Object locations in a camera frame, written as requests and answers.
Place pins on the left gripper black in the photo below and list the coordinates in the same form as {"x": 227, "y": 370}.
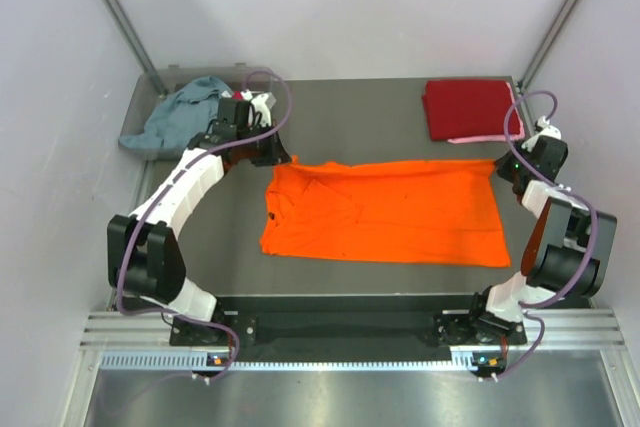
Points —
{"x": 274, "y": 155}

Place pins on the folded dark red t shirt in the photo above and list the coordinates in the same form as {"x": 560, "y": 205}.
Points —
{"x": 461, "y": 111}

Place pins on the grey slotted cable duct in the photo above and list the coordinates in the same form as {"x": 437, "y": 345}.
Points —
{"x": 208, "y": 363}

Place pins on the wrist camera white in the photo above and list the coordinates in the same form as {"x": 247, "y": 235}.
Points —
{"x": 542, "y": 128}
{"x": 261, "y": 106}

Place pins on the right corner aluminium post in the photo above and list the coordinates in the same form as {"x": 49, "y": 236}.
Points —
{"x": 552, "y": 34}

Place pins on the orange t shirt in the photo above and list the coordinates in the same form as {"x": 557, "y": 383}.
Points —
{"x": 411, "y": 212}

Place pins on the left corner aluminium post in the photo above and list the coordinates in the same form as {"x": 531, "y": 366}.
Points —
{"x": 135, "y": 44}

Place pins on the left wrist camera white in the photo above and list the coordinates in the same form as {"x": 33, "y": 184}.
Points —
{"x": 261, "y": 106}

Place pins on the corner aluminium post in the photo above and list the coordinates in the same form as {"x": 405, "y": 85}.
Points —
{"x": 135, "y": 44}
{"x": 552, "y": 34}

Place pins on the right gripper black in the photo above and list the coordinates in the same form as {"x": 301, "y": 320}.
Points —
{"x": 501, "y": 167}

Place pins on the grey blue t shirt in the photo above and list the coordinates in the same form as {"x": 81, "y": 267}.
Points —
{"x": 176, "y": 120}

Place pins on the clear grey plastic bin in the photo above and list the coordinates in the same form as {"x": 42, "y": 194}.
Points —
{"x": 145, "y": 98}

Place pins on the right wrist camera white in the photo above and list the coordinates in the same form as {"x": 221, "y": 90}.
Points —
{"x": 542, "y": 128}

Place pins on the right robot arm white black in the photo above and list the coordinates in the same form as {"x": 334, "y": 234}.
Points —
{"x": 564, "y": 235}

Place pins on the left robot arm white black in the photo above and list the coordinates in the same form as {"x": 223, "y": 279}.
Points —
{"x": 145, "y": 264}

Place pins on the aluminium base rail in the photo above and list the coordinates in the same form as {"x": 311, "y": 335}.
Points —
{"x": 349, "y": 328}

